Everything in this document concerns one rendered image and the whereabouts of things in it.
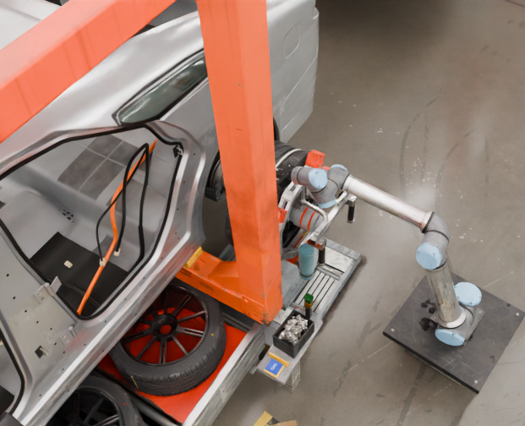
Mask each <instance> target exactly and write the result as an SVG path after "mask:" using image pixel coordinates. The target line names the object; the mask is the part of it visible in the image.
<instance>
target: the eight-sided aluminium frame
mask: <svg viewBox="0 0 525 426"><path fill-rule="evenodd" d="M296 185H297V184H294V183H293V182H291V183H290V185H289V186H288V187H287V188H286V189H285V191H284V192H283V194H282V196H281V200H280V203H279V205H278V207H280V208H283V209H284V206H285V204H286V202H287V206H286V209H285V210H287V214H286V217H285V220H284V222H283V223H280V224H279V240H280V256H281V261H283V260H286V259H293V258H295V256H296V255H298V248H299V246H300V245H301V244H303V243H306V241H307V240H308V237H309V235H310V234H311V232H309V231H307V230H304V229H303V228H301V229H300V231H299V232H298V234H297V235H296V236H295V238H294V239H293V240H292V241H291V243H290V244H289V245H288V246H287V247H286V248H282V233H283V229H284V227H285V225H286V223H287V218H288V217H289V214H290V211H291V209H292V207H293V203H294V201H295V199H296V198H297V197H298V195H299V194H300V192H301V191H302V190H303V189H304V187H305V186H303V185H298V186H297V187H296V188H295V186H296ZM294 189H295V190H294ZM293 190H294V191H293ZM305 232H306V233H305ZM304 233H305V235H304V236H303V234H304ZM302 236H303V238H302V239H301V240H300V242H299V243H298V245H297V246H296V248H294V246H295V245H296V243H297V242H298V240H299V239H300V238H301V237H302Z"/></svg>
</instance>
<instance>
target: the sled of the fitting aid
mask: <svg viewBox="0 0 525 426"><path fill-rule="evenodd" d="M318 255H319V250H318V249H317V248H314V268H315V267H316V266H317V265H318V264H317V261H318ZM305 282H306V280H303V279H302V278H301V277H300V276H298V278H297V280H296V281H295V282H294V283H293V285H292V286H291V288H290V289H289V290H288V292H287V294H286V295H285V297H284V298H283V299H282V301H283V306H282V308H281V309H282V310H284V311H286V310H287V308H288V306H289V305H290V303H291V302H292V300H293V299H294V298H295V297H296V295H297V294H298V292H299V290H300V289H301V287H302V286H303V284H304V283H305Z"/></svg>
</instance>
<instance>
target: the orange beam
mask: <svg viewBox="0 0 525 426"><path fill-rule="evenodd" d="M175 1H177V0H70V1H68V2H67V3H65V4H64V5H63V6H62V7H60V8H58V9H57V10H56V11H54V12H53V13H51V14H50V15H48V16H47V17H45V18H44V19H43V20H42V21H40V22H39V23H38V24H36V25H34V26H33V27H32V28H30V29H29V30H27V31H26V32H25V33H24V34H22V35H21V36H19V37H18V38H16V39H15V40H14V41H12V42H10V43H9V44H7V45H6V46H5V47H4V48H2V49H1V50H0V144H1V143H2V142H3V141H4V140H6V139H7V138H8V137H9V136H11V135H12V134H13V133H14V132H16V131H17V130H18V129H19V128H21V127H22V126H23V125H24V124H26V123H27V122H28V121H30V120H31V119H32V118H33V117H34V116H35V115H36V114H37V113H39V112H40V111H41V110H43V109H44V108H45V107H46V106H48V105H49V104H50V103H51V102H53V101H54V100H55V99H57V98H58V97H59V96H60V95H61V94H62V93H63V92H64V91H66V90H67V89H68V88H69V87H71V86H72V85H73V84H75V83H76V82H77V81H78V80H79V79H81V78H82V77H83V76H85V75H86V74H87V73H89V72H90V71H91V70H92V69H93V68H94V67H95V66H96V65H98V64H99V63H100V62H101V61H103V60H104V59H105V58H106V57H108V56H109V55H110V54H111V53H113V52H114V51H115V50H117V49H118V48H119V47H120V46H121V45H122V44H123V43H124V42H126V41H127V40H128V39H130V38H131V37H132V36H133V35H135V34H136V33H137V32H138V31H140V30H141V29H142V28H143V27H145V26H146V25H147V24H149V23H150V22H151V21H152V20H153V19H154V18H155V17H156V16H158V15H159V14H160V13H161V12H163V11H164V10H165V9H166V8H168V7H169V6H170V5H172V4H173V3H174V2H175Z"/></svg>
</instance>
